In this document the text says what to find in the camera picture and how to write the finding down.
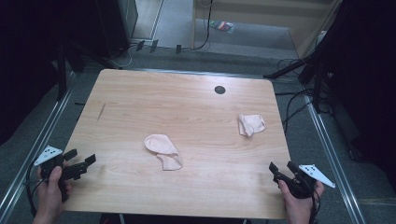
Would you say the pink sock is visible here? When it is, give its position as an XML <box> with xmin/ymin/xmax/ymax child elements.
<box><xmin>237</xmin><ymin>114</ymin><xmax>267</xmax><ymax>138</ymax></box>
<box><xmin>143</xmin><ymin>133</ymin><xmax>184</xmax><ymax>172</ymax></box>

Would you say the black cabinet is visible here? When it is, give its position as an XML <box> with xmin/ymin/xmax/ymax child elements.
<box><xmin>95</xmin><ymin>0</ymin><xmax>139</xmax><ymax>59</ymax></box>

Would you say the metal floor rail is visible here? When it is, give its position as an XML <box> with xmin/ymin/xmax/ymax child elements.
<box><xmin>0</xmin><ymin>72</ymin><xmax>78</xmax><ymax>223</ymax></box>
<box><xmin>304</xmin><ymin>94</ymin><xmax>366</xmax><ymax>224</ymax></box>

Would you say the colourful packet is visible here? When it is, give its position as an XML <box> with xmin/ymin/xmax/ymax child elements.
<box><xmin>209</xmin><ymin>20</ymin><xmax>235</xmax><ymax>35</ymax></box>

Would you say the white floor cable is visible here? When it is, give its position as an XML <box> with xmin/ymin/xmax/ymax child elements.
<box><xmin>108</xmin><ymin>43</ymin><xmax>138</xmax><ymax>69</ymax></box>

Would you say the black metal stand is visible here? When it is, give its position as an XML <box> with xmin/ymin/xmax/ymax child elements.
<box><xmin>263</xmin><ymin>46</ymin><xmax>332</xmax><ymax>114</ymax></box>

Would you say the person's left hand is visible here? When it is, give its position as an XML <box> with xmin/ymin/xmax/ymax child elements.
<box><xmin>32</xmin><ymin>166</ymin><xmax>73</xmax><ymax>220</ymax></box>

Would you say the left hand-held gripper cable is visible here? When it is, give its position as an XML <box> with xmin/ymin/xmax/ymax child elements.
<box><xmin>25</xmin><ymin>163</ymin><xmax>48</xmax><ymax>218</ymax></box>

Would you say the black floor cable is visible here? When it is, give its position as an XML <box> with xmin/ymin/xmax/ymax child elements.
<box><xmin>275</xmin><ymin>88</ymin><xmax>315</xmax><ymax>135</ymax></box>

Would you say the hand-held gripper cable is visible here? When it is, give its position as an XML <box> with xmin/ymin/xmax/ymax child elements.
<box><xmin>309</xmin><ymin>186</ymin><xmax>322</xmax><ymax>224</ymax></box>
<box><xmin>25</xmin><ymin>163</ymin><xmax>48</xmax><ymax>218</ymax></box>

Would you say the dark curtain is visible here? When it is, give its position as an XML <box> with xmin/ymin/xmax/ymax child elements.
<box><xmin>0</xmin><ymin>0</ymin><xmax>106</xmax><ymax>146</ymax></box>
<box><xmin>323</xmin><ymin>0</ymin><xmax>396</xmax><ymax>190</ymax></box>

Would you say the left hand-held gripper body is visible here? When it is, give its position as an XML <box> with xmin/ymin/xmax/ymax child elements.
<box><xmin>34</xmin><ymin>145</ymin><xmax>90</xmax><ymax>203</ymax></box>

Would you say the person's right hand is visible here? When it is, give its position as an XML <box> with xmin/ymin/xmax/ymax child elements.
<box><xmin>278</xmin><ymin>179</ymin><xmax>326</xmax><ymax>224</ymax></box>

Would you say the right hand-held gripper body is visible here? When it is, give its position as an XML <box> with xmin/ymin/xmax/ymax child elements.
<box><xmin>274</xmin><ymin>163</ymin><xmax>336</xmax><ymax>200</ymax></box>

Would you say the right hand-held gripper cable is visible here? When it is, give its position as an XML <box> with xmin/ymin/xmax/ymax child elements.
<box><xmin>309</xmin><ymin>186</ymin><xmax>322</xmax><ymax>224</ymax></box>

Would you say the black hanging cable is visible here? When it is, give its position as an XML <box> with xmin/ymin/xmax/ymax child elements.
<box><xmin>194</xmin><ymin>0</ymin><xmax>214</xmax><ymax>50</ymax></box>

